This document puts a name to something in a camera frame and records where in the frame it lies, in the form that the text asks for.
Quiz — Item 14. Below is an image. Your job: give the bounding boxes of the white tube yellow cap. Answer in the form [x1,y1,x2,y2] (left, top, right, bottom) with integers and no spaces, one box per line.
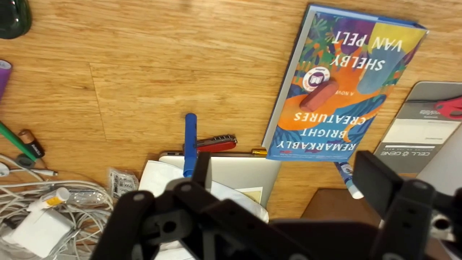
[27,187,72,213]

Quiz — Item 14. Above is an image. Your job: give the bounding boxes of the brown cardboard box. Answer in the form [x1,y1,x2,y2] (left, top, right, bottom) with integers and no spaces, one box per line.
[298,187,462,260]

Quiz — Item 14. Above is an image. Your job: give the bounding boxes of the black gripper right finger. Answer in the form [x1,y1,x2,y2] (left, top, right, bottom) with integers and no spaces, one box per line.
[352,151,462,260]

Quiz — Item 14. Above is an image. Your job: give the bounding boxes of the blue marker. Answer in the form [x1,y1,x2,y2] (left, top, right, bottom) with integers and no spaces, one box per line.
[181,112,200,181]

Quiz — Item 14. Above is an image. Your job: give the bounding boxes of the grey notebook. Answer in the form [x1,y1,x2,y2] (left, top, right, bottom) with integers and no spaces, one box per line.
[372,80,462,177]

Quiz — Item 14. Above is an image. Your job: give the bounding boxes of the red handled tool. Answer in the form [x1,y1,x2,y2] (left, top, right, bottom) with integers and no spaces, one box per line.
[193,133,239,155]

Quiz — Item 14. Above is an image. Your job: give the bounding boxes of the green pen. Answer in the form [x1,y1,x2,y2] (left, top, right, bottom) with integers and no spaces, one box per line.
[0,120,40,164]

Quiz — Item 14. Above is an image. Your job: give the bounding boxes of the white paper pile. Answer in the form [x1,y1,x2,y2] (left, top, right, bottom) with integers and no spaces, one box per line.
[137,154,282,224]

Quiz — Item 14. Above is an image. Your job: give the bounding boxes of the colourful hardcover book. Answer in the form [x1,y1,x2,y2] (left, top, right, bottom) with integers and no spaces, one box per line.
[259,3,428,164]

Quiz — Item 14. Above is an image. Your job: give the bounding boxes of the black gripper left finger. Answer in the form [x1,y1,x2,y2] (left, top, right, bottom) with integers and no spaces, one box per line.
[88,152,308,260]

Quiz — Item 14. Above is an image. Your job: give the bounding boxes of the white power adapter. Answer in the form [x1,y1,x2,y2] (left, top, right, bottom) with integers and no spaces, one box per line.
[1,208,75,260]

